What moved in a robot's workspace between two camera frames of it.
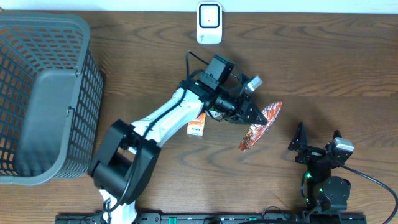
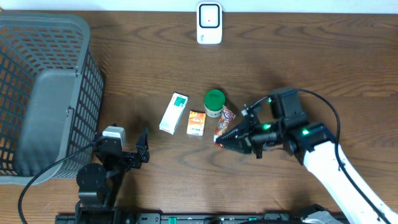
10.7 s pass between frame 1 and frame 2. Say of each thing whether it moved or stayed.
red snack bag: moved
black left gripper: moved
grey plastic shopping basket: stayed
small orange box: stayed
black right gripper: moved
